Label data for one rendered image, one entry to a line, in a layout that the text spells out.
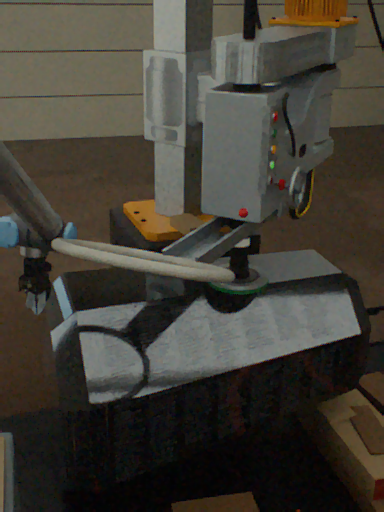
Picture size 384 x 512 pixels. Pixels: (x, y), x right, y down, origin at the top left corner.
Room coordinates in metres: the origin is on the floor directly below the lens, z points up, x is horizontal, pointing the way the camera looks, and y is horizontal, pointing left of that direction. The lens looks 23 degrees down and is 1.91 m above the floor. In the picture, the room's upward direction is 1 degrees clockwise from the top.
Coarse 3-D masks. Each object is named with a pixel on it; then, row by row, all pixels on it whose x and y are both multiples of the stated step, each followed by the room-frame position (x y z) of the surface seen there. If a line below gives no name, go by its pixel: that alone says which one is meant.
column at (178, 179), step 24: (168, 0) 3.19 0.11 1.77; (192, 0) 3.16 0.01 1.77; (168, 24) 3.19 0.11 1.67; (192, 24) 3.16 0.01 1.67; (168, 48) 3.19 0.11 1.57; (192, 48) 3.16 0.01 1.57; (168, 144) 3.19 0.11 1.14; (168, 168) 3.19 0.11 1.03; (192, 168) 3.17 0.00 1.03; (168, 192) 3.19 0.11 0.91; (192, 192) 3.17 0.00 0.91; (168, 216) 3.19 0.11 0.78
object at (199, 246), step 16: (208, 224) 2.16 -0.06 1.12; (224, 224) 2.28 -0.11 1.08; (256, 224) 2.25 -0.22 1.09; (192, 240) 2.06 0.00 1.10; (208, 240) 2.11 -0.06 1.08; (224, 240) 2.01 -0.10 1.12; (240, 240) 2.13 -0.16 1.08; (176, 256) 1.96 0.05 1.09; (192, 256) 1.97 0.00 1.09; (208, 256) 1.91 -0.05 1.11
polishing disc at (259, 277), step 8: (224, 264) 2.37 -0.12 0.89; (256, 272) 2.30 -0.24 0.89; (264, 272) 2.30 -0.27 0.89; (240, 280) 2.23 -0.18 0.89; (248, 280) 2.23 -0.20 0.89; (256, 280) 2.23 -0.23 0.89; (264, 280) 2.23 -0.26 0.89; (224, 288) 2.19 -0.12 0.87; (232, 288) 2.18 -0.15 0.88; (240, 288) 2.17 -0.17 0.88; (248, 288) 2.18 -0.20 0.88; (256, 288) 2.19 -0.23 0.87
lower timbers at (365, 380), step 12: (360, 384) 2.81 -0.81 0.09; (372, 384) 2.81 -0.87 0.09; (372, 396) 2.71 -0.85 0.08; (300, 420) 2.60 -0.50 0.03; (312, 432) 2.48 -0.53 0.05; (324, 444) 2.37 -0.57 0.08; (324, 456) 2.36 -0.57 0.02; (336, 456) 2.27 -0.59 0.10; (336, 468) 2.26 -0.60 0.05; (348, 480) 2.16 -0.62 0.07; (348, 492) 2.15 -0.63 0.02; (360, 492) 2.08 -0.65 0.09; (360, 504) 2.07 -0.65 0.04; (372, 504) 2.00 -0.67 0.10
